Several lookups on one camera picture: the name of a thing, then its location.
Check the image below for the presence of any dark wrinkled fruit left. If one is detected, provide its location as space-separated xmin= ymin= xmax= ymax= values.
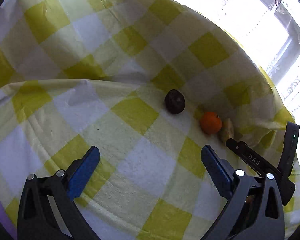
xmin=164 ymin=89 xmax=185 ymax=114

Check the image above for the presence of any pale yellow cut fruit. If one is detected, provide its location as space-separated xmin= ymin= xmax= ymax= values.
xmin=219 ymin=118 xmax=235 ymax=144

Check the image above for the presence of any yellow white checkered tablecloth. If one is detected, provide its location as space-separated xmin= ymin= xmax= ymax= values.
xmin=0 ymin=0 xmax=292 ymax=239

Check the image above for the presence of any white purple cardboard box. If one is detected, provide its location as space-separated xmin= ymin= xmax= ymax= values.
xmin=0 ymin=201 xmax=17 ymax=239

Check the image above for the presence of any orange tangerine with stem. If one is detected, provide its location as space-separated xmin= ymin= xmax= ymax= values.
xmin=199 ymin=112 xmax=222 ymax=135

